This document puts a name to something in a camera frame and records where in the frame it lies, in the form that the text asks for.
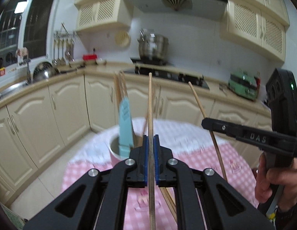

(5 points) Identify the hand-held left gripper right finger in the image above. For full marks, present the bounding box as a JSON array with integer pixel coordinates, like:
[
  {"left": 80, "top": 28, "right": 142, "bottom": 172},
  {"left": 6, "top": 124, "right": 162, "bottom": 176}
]
[{"left": 153, "top": 134, "right": 276, "bottom": 230}]

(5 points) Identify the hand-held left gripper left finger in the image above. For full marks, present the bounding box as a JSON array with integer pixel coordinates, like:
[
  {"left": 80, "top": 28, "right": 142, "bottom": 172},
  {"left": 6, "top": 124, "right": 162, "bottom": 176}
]
[{"left": 24, "top": 134, "right": 149, "bottom": 230}]

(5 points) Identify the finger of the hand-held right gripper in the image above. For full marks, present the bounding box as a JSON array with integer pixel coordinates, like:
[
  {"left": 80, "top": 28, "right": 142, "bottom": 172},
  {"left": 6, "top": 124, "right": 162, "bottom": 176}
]
[{"left": 202, "top": 117, "right": 293, "bottom": 158}]

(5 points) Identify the pink cup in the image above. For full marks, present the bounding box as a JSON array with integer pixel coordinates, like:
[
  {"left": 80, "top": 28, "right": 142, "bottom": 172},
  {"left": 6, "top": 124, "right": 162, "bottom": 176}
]
[{"left": 108, "top": 132, "right": 144, "bottom": 168}]

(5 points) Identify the light blue handled knife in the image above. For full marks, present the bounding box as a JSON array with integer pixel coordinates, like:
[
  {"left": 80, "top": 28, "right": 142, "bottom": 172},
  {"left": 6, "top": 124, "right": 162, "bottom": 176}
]
[{"left": 118, "top": 98, "right": 135, "bottom": 159}]

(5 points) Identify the long wooden chopstick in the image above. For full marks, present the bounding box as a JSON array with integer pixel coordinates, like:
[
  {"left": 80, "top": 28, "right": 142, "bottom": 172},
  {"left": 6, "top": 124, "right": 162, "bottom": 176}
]
[
  {"left": 188, "top": 81, "right": 228, "bottom": 182},
  {"left": 148, "top": 72, "right": 156, "bottom": 230}
]

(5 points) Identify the person's right hand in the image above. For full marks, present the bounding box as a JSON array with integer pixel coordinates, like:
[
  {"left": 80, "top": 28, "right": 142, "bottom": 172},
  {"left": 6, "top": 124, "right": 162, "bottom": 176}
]
[{"left": 255, "top": 154, "right": 297, "bottom": 213}]

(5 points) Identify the pale lace-edged cloth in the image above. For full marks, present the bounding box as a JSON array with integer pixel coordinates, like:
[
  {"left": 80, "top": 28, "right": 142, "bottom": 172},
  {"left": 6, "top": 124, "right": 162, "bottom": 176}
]
[{"left": 74, "top": 117, "right": 235, "bottom": 164}]

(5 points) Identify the pink checkered tablecloth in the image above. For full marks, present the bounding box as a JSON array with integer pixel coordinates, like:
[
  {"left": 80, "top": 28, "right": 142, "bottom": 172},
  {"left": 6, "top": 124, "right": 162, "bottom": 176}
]
[{"left": 62, "top": 117, "right": 262, "bottom": 230}]

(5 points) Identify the green countertop appliance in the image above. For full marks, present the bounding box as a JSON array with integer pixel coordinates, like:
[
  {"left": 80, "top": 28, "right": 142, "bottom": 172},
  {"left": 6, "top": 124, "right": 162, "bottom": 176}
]
[{"left": 228, "top": 73, "right": 258, "bottom": 101}]

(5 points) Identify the black gas stove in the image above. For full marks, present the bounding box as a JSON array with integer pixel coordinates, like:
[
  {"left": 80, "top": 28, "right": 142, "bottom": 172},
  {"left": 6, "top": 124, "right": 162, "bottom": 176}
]
[{"left": 125, "top": 63, "right": 210, "bottom": 90}]

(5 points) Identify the large lattice door cabinet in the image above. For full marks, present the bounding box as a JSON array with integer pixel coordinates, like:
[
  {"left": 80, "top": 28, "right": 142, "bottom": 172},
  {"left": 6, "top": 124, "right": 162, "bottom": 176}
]
[{"left": 220, "top": 0, "right": 287, "bottom": 61}]

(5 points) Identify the black induction cooker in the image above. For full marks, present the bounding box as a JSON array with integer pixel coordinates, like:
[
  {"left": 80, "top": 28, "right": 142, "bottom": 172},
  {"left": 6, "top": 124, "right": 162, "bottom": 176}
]
[{"left": 130, "top": 57, "right": 174, "bottom": 66}]

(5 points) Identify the beige kitchen countertop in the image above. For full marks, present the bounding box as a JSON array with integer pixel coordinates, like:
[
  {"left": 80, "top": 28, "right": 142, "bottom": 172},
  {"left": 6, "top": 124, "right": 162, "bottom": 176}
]
[{"left": 0, "top": 61, "right": 271, "bottom": 115}]

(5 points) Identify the steel steamer pot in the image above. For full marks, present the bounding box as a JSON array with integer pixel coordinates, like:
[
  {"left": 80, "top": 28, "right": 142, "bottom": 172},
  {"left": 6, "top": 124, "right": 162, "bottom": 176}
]
[{"left": 137, "top": 29, "right": 169, "bottom": 59}]

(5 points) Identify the perforated cream lid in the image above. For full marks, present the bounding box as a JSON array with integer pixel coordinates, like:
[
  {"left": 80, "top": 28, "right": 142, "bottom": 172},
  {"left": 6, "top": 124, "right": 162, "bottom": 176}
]
[{"left": 115, "top": 31, "right": 130, "bottom": 47}]

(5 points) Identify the steel wok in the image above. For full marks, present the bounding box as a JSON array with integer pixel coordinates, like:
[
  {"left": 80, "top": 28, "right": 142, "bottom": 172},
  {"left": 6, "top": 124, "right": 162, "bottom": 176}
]
[{"left": 33, "top": 67, "right": 77, "bottom": 82}]

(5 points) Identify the black colander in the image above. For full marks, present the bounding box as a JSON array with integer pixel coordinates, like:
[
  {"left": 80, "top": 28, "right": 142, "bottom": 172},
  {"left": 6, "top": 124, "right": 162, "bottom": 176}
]
[{"left": 33, "top": 62, "right": 54, "bottom": 76}]

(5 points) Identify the range hood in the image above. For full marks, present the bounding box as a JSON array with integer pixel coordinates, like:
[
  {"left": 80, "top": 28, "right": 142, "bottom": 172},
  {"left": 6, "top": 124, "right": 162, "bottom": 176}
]
[{"left": 122, "top": 0, "right": 229, "bottom": 21}]

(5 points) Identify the green patterned bag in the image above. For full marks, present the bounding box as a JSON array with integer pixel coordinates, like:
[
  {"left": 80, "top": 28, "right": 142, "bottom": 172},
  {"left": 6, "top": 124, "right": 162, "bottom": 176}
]
[{"left": 2, "top": 204, "right": 26, "bottom": 230}]

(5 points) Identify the steel faucet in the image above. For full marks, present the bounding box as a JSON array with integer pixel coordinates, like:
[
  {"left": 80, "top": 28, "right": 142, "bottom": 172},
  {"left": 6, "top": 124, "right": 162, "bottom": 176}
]
[{"left": 18, "top": 53, "right": 34, "bottom": 85}]

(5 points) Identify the small lattice door cabinet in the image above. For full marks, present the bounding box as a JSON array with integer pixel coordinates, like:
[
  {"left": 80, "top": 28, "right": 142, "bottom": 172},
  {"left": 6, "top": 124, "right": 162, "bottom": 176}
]
[{"left": 75, "top": 0, "right": 132, "bottom": 33}]

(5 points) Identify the steel sink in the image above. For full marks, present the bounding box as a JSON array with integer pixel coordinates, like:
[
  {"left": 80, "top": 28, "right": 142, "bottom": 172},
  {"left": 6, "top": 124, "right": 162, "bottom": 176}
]
[{"left": 0, "top": 80, "right": 28, "bottom": 99}]

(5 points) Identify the kitchen window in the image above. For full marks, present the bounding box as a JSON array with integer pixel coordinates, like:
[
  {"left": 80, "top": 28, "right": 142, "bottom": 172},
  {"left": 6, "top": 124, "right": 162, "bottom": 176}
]
[{"left": 0, "top": 0, "right": 61, "bottom": 70}]

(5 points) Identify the wall utensil rack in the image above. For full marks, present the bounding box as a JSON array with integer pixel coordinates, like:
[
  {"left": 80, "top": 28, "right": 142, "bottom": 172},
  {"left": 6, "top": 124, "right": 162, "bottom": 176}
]
[{"left": 54, "top": 30, "right": 78, "bottom": 39}]

